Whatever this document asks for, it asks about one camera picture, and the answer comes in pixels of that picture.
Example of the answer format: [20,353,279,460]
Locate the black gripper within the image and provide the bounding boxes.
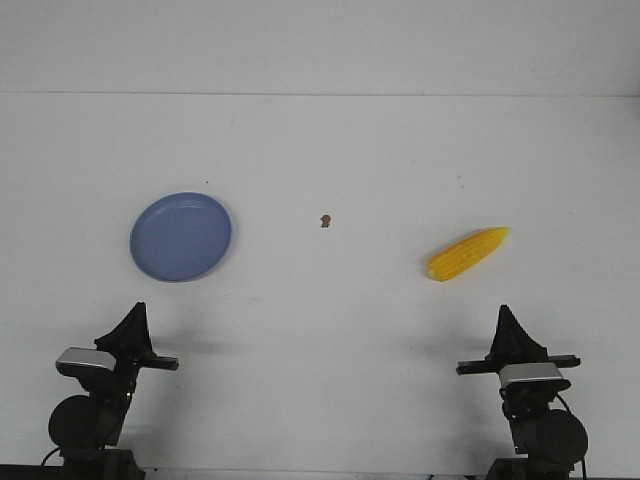
[455,304,581,400]
[94,302,179,395]

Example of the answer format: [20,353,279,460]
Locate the yellow corn cob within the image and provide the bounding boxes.
[425,226,510,282]

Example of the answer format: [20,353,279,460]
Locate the blue round plate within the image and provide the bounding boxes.
[129,192,234,283]

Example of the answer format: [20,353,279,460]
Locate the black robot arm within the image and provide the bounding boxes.
[48,302,179,456]
[456,304,588,472]

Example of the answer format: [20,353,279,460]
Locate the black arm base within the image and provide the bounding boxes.
[486,458,575,480]
[39,449,146,480]

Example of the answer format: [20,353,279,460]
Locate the small brown table stain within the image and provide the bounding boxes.
[320,214,332,228]

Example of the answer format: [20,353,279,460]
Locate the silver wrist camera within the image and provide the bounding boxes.
[55,347,116,378]
[498,362,571,391]

